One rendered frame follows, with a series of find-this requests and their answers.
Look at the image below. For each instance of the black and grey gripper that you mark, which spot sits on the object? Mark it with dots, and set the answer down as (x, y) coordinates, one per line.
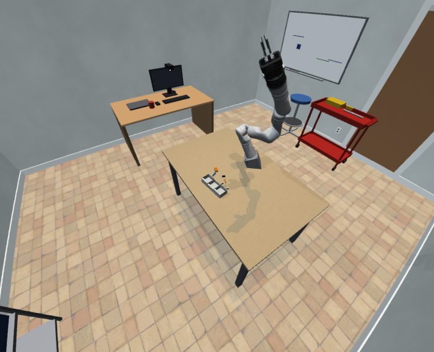
(273, 68)

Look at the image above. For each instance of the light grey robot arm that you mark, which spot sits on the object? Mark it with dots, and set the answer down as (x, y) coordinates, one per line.
(281, 109)

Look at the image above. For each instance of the white three-compartment bin rack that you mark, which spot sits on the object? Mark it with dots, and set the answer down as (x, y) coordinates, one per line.
(214, 186)

